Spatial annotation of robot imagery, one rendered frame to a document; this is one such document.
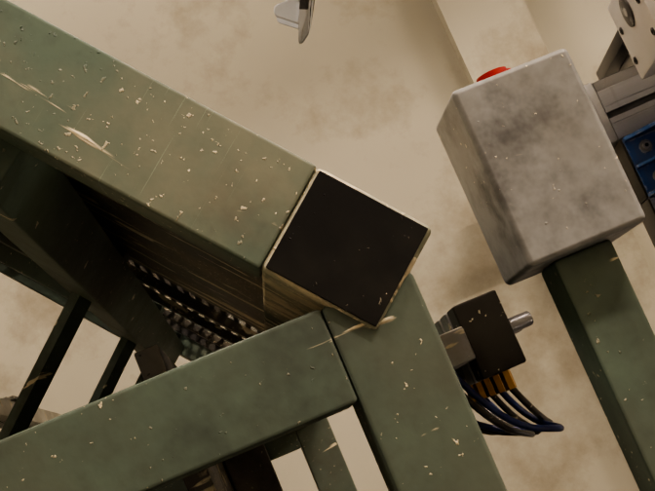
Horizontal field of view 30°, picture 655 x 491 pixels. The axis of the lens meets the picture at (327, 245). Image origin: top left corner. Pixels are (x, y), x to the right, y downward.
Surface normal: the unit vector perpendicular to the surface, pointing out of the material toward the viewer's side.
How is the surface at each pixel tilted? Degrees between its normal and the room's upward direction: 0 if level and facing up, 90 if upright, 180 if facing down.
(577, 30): 90
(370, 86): 90
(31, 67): 90
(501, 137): 90
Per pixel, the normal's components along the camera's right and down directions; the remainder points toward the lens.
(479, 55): -0.08, -0.13
